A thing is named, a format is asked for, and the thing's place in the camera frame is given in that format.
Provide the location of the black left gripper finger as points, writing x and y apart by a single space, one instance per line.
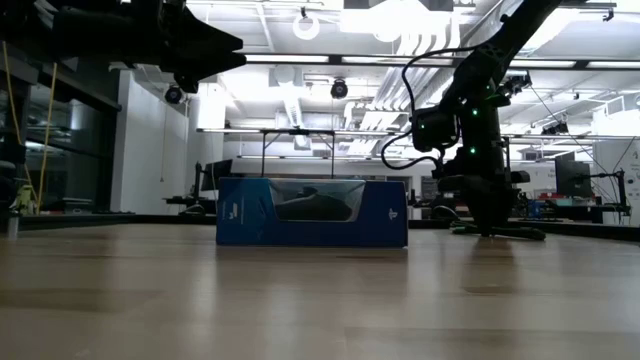
190 32
200 62

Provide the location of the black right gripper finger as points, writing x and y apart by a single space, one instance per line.
494 207
477 207

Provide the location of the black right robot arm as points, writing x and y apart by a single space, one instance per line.
480 75

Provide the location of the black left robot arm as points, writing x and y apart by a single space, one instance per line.
17 17

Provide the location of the black ceiling spotlight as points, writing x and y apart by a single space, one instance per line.
173 95
339 89

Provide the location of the black computer monitor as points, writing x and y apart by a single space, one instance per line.
572 180
217 175

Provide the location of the black overhead crossbar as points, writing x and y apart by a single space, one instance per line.
335 59

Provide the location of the blue game controller box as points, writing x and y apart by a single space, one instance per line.
240 215

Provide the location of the black game controller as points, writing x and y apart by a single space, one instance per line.
312 207

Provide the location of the small yellow-green object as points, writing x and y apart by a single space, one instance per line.
25 197

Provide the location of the black aluminium table frame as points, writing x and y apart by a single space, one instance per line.
590 231

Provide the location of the small grey post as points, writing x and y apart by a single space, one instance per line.
12 225

